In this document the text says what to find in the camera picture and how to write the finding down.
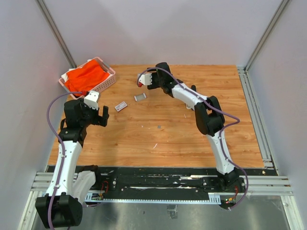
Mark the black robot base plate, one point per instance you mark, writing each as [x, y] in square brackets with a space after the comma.
[156, 183]

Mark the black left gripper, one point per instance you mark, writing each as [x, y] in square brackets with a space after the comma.
[99, 120]

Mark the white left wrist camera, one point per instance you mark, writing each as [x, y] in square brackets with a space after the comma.
[91, 100]

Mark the grey slotted cable duct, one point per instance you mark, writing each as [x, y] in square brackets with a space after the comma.
[96, 198]

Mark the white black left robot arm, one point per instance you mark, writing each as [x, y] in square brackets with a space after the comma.
[62, 204]

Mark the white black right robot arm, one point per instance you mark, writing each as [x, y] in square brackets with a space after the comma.
[211, 121]

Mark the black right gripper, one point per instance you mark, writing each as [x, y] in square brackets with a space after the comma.
[153, 86]

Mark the aluminium frame post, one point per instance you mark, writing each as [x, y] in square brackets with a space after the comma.
[267, 32]
[53, 27]

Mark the left aluminium frame post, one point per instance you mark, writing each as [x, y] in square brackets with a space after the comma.
[53, 27]

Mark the orange cloth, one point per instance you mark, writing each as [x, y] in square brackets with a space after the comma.
[85, 78]

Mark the grey white stapler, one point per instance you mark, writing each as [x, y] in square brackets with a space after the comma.
[188, 107]

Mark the right aluminium frame post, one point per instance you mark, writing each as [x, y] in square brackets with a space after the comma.
[267, 32]

